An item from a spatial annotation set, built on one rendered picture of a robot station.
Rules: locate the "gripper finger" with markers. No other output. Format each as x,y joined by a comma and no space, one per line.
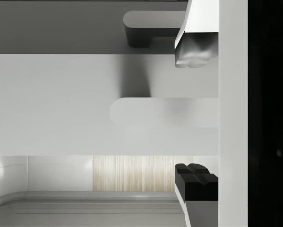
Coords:
198,184
198,52

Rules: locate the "white cabinet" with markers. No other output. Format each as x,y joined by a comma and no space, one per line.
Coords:
61,99

